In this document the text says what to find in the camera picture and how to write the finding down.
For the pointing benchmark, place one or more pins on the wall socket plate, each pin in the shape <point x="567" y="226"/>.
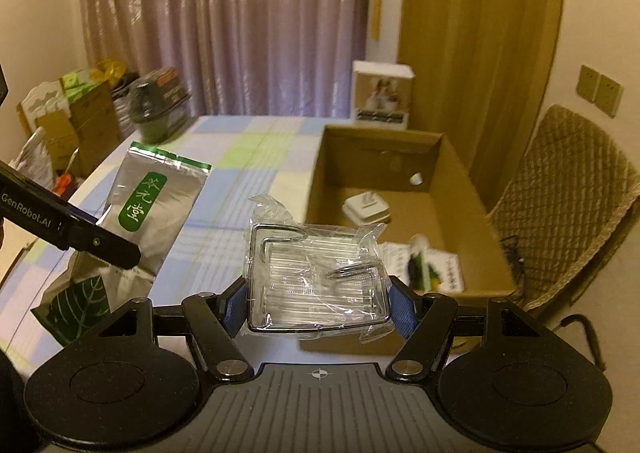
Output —
<point x="589" y="83"/>
<point x="611" y="95"/>

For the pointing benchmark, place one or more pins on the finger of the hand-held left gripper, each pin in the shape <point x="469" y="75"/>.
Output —
<point x="112" y="248"/>

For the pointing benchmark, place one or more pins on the small brown cardboard carton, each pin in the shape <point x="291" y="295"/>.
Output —
<point x="57" y="138"/>

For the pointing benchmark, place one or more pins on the white product box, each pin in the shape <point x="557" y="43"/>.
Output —
<point x="382" y="93"/>

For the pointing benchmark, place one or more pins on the cardboard box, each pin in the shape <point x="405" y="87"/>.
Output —
<point x="380" y="158"/>

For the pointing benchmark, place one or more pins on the green tissue packs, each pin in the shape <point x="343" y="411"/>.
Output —
<point x="77" y="79"/>

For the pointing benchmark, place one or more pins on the silver foil tea bag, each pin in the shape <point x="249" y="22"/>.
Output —
<point x="155" y="193"/>

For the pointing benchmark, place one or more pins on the bamboo wall hanging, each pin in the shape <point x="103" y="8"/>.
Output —
<point x="376" y="13"/>

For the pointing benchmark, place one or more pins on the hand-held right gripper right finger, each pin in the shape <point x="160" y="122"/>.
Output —
<point x="402" y="308"/>

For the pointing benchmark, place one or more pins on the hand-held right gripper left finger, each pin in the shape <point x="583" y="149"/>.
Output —
<point x="239" y="308"/>

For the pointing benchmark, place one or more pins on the tall brown cardboard carton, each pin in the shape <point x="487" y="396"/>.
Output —
<point x="95" y="128"/>

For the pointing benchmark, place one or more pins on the printed plastic bag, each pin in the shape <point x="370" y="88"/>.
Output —
<point x="32" y="158"/>

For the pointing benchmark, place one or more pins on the white chair back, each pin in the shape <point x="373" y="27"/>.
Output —
<point x="45" y="98"/>

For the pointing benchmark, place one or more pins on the quilted chair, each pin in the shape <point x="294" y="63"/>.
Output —
<point x="565" y="183"/>

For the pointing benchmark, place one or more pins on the white medicine box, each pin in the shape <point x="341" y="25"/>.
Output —
<point x="395" y="258"/>

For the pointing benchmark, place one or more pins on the green and white box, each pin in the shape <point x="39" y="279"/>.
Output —
<point x="442" y="273"/>

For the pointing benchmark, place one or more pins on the white plug adapter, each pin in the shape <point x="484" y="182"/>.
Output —
<point x="365" y="210"/>

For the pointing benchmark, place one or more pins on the mauve curtain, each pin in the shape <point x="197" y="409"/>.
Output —
<point x="225" y="23"/>

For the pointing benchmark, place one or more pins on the yellow plastic bag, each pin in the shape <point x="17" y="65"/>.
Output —
<point x="110" y="70"/>

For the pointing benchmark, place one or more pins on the dark pot with clear dome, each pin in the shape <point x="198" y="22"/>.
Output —
<point x="155" y="118"/>

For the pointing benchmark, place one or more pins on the clear plastic wrapper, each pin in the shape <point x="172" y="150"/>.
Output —
<point x="310" y="273"/>

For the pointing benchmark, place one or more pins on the orange item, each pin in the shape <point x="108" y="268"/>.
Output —
<point x="64" y="184"/>

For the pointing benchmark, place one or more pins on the wooden door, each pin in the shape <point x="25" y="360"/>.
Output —
<point x="475" y="33"/>

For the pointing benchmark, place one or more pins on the checked tablecloth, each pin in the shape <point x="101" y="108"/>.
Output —
<point x="240" y="148"/>

